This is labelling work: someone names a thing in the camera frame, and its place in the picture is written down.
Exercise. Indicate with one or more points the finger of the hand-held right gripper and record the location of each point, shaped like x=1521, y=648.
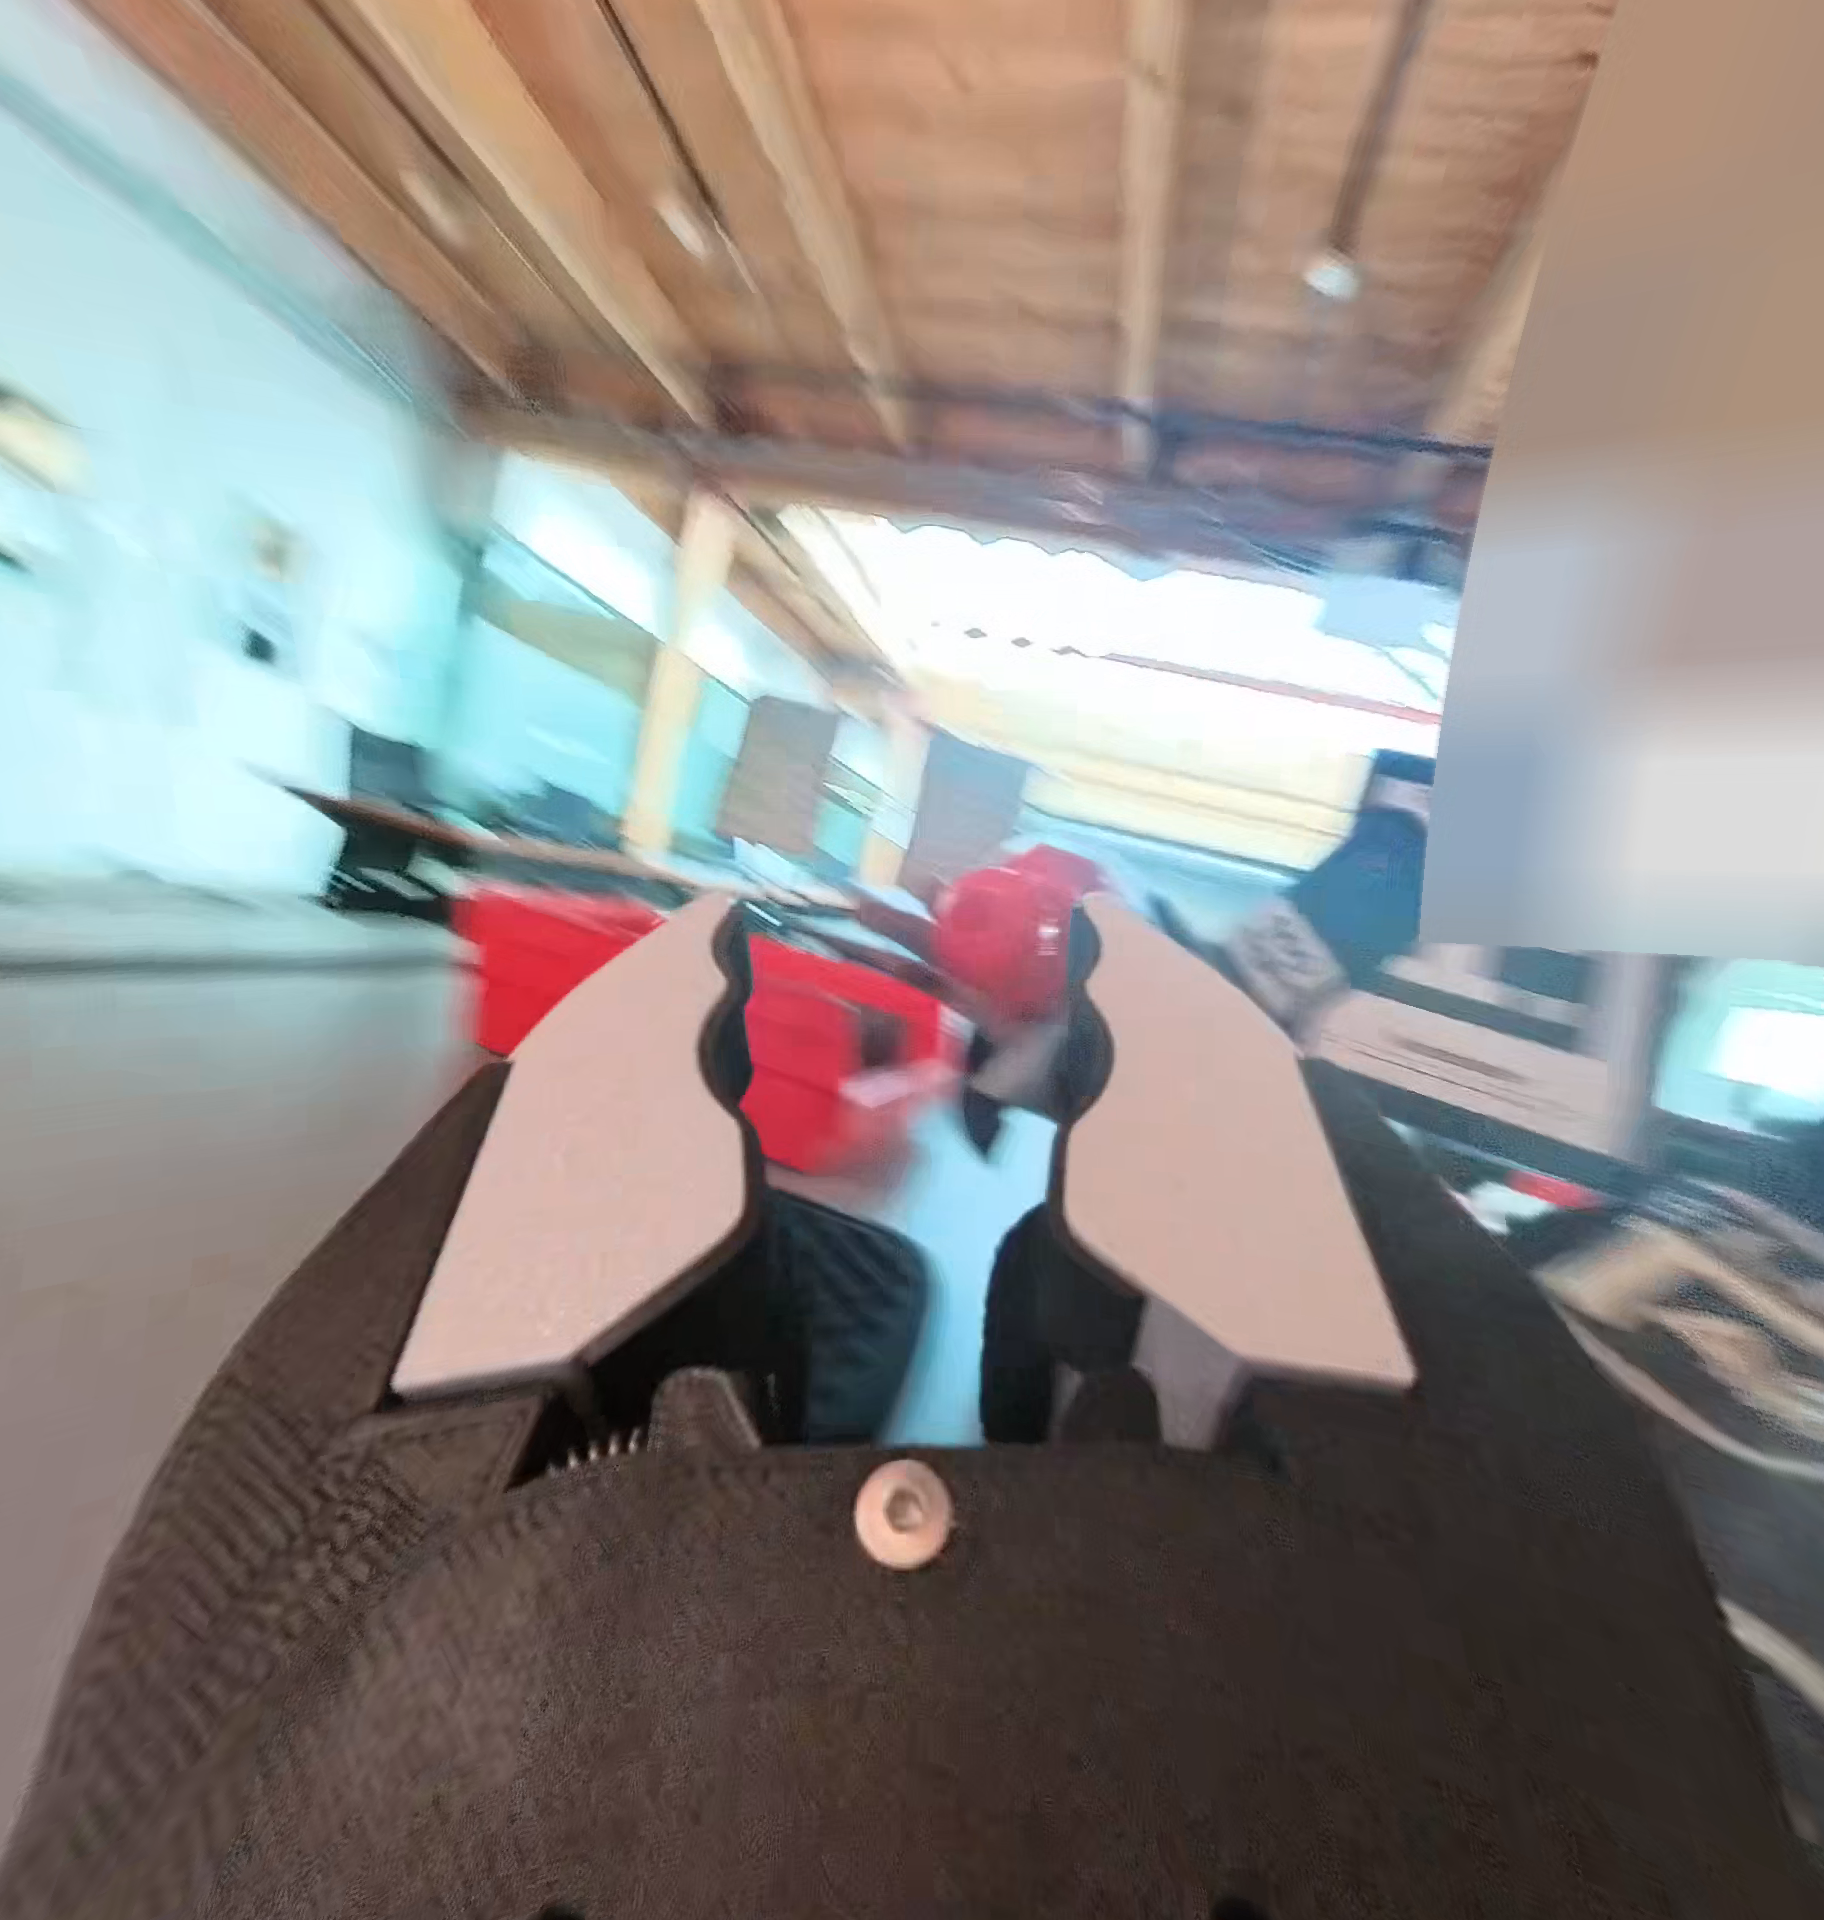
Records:
x=1030, y=1067

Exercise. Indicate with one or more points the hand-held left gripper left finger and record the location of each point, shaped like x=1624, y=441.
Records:
x=596, y=1170

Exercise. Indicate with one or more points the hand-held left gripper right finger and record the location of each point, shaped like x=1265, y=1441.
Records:
x=1226, y=1201

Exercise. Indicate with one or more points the red round plastic block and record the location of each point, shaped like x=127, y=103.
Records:
x=1011, y=931

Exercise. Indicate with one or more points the red plastic storage bin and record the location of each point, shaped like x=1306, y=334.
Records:
x=836, y=1050

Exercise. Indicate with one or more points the handwritten whiteboard sign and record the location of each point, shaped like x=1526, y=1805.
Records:
x=969, y=811
x=776, y=773

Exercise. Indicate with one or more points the black foam pad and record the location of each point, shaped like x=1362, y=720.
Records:
x=852, y=1320

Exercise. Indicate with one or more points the wooden support post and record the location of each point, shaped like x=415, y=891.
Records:
x=680, y=676

